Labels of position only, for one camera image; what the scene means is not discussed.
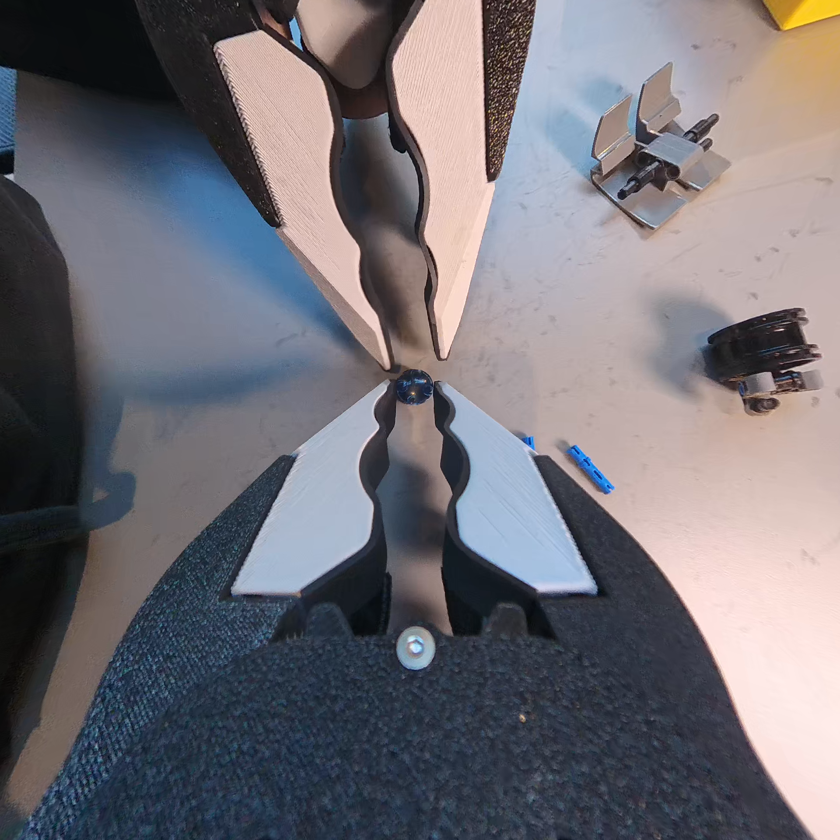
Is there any small grey connector assembly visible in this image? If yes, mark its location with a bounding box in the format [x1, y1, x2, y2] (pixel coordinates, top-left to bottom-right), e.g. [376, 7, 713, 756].
[736, 371, 824, 416]

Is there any black toy wheel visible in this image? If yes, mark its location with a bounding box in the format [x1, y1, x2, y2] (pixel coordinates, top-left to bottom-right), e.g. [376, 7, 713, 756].
[705, 308, 823, 385]

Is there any person's left forearm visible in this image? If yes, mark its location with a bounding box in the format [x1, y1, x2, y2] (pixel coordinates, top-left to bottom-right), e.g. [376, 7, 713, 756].
[0, 0, 178, 99]

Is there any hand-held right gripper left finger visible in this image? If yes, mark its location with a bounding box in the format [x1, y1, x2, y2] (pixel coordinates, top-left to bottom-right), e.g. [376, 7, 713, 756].
[231, 382, 399, 637]

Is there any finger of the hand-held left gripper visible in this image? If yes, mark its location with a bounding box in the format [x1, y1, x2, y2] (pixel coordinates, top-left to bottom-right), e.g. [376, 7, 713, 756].
[387, 0, 497, 362]
[214, 26, 395, 371]

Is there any yellow plastic bin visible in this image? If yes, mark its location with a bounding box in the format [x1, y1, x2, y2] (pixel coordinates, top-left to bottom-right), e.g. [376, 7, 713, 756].
[761, 0, 840, 30]

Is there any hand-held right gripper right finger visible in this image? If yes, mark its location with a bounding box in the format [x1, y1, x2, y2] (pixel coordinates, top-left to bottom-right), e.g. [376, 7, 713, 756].
[433, 382, 599, 637]

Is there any grey panel brick assembly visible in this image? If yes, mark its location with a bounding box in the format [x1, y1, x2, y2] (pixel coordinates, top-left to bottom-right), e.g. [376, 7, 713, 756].
[591, 62, 732, 231]

